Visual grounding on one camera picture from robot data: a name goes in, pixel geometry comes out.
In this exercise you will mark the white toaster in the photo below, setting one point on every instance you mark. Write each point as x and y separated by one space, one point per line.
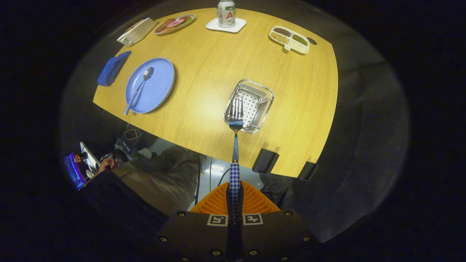
137 32

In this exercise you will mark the glowing laptop screen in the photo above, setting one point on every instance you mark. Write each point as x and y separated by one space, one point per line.
74 173

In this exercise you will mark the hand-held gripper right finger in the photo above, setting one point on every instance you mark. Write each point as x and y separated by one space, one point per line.
276 236

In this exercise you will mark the white flat device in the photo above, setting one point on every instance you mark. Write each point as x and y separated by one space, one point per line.
89 156

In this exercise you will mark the blue round plate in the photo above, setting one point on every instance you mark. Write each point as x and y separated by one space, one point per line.
158 83

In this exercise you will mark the plate of sliced food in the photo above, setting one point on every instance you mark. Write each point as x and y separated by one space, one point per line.
174 23

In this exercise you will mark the white square coaster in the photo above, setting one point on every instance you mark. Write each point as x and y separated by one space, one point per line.
238 25

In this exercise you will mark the black table bracket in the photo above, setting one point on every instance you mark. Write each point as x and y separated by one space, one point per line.
265 161
307 171

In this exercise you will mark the white divided snack dish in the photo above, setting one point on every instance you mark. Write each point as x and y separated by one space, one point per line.
289 39

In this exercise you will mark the blue folded towel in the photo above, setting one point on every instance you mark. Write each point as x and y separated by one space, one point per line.
113 69

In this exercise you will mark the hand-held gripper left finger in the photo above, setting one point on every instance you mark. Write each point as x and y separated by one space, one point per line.
196 236

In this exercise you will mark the white drink bottle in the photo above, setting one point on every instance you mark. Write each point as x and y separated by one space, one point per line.
226 14

